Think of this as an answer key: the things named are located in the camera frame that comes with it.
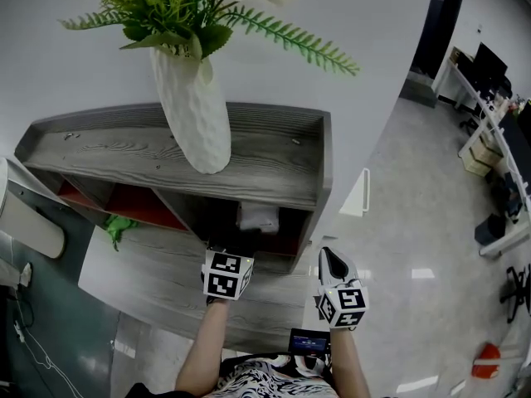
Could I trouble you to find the person's left forearm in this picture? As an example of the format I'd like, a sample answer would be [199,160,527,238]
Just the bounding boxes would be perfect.
[174,296,231,398]

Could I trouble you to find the long white desk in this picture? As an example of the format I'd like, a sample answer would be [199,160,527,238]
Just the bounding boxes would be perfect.
[431,56,531,259]

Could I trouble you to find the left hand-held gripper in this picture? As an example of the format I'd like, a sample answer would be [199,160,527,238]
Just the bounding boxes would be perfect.
[201,231,263,302]

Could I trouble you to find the cardboard box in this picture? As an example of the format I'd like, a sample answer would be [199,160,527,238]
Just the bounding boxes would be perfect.
[464,133,504,177]

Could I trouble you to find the artificial green plant white flowers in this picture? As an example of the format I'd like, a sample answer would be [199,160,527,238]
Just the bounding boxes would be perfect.
[57,0,361,77]

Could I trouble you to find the black device with screen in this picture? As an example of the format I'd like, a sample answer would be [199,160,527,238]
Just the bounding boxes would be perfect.
[288,328,332,357]

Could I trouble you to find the red and white object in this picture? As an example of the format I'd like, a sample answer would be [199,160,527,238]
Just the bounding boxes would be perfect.
[471,343,502,380]

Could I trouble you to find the grey wooden shelf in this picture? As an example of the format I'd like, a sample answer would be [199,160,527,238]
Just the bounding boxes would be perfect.
[14,102,334,274]

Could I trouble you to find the black monitor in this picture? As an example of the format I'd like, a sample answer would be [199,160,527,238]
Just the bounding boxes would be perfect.
[472,41,509,95]

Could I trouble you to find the white flat panel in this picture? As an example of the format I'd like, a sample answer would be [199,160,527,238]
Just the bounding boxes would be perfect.
[339,167,371,217]

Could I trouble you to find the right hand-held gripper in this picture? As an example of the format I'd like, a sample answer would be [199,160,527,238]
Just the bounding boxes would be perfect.
[317,246,370,331]

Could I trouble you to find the person's patterned shirt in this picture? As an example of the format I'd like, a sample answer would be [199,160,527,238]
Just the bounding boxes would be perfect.
[124,351,399,398]

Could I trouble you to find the green crumpled bag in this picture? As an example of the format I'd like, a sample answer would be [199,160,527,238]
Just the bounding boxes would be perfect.
[102,215,140,253]

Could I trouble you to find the white textured vase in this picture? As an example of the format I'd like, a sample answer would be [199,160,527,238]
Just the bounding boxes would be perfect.
[149,46,232,176]

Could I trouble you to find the person's right forearm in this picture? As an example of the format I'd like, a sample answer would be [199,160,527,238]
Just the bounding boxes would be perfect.
[329,325,373,398]

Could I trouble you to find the black office chair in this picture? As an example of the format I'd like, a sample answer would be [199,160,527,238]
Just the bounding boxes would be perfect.
[499,263,531,325]

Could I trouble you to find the dark pillar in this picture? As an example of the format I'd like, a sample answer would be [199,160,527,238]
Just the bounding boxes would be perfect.
[409,0,468,74]

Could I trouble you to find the white pack of tissues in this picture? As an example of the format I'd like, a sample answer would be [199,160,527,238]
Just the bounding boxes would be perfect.
[236,203,280,236]

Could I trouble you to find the white cable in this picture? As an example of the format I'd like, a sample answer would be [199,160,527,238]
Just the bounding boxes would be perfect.
[12,284,86,398]

